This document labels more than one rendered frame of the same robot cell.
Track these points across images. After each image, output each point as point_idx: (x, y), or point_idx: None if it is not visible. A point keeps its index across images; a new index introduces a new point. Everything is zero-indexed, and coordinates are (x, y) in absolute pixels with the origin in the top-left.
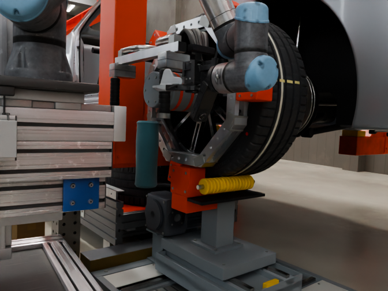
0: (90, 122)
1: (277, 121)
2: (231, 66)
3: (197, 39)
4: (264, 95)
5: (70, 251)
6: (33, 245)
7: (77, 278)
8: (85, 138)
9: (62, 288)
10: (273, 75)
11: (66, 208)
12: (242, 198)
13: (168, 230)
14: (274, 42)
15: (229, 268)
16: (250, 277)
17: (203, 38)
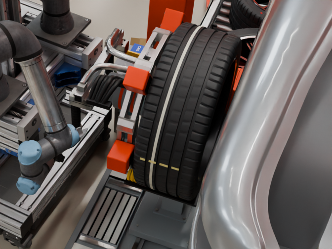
0: (4, 127)
1: (150, 183)
2: None
3: (97, 94)
4: (114, 168)
5: (88, 135)
6: (83, 110)
7: (56, 165)
8: (3, 132)
9: None
10: (29, 191)
11: (7, 151)
12: (169, 198)
13: None
14: (162, 127)
15: (135, 231)
16: (164, 246)
17: (104, 93)
